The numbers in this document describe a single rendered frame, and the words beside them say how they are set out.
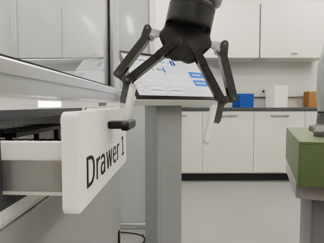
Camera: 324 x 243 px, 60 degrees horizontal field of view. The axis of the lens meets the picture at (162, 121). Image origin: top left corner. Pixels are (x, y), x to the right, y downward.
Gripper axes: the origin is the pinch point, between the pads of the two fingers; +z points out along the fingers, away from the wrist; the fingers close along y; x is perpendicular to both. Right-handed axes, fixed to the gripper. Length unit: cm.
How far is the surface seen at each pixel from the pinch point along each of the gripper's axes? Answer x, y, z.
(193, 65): -113, -6, -27
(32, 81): 7.9, 19.4, -3.1
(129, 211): -161, 16, 82
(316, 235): -21.1, -40.2, 19.5
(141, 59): -93, 21, -22
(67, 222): -2.7, 13.9, 21.0
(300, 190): -18.5, -32.7, 9.2
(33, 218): 9.3, 15.1, 15.3
